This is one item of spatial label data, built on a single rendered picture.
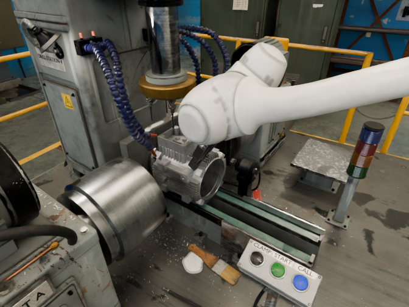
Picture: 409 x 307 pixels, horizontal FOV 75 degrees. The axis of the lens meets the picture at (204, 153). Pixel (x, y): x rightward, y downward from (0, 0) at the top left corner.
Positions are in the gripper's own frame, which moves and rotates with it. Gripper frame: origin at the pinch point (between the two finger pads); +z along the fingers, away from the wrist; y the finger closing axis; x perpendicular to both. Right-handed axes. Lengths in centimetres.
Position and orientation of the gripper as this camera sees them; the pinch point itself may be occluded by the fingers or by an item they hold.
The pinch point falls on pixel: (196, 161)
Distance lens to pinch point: 84.9
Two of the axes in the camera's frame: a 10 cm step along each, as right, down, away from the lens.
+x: 7.1, 6.9, -1.5
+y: -5.8, 4.4, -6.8
